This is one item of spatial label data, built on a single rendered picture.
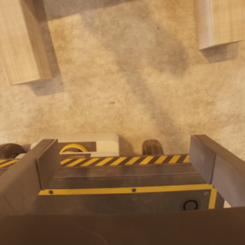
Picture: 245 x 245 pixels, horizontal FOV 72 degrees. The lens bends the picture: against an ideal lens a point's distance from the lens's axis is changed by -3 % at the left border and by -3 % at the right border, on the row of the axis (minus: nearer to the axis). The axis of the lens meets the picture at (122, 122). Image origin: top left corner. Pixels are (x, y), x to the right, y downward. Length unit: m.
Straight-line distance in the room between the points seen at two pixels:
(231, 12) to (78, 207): 0.62
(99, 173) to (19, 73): 0.38
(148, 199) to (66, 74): 0.46
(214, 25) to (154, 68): 0.21
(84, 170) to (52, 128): 0.37
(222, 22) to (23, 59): 0.56
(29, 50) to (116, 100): 0.30
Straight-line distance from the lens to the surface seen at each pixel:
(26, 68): 0.57
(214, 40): 0.59
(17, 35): 0.59
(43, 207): 0.41
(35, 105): 0.68
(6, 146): 0.66
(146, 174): 0.34
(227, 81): 0.72
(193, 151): 0.17
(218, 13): 0.60
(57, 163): 0.17
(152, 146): 0.54
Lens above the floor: 0.61
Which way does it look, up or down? 75 degrees down
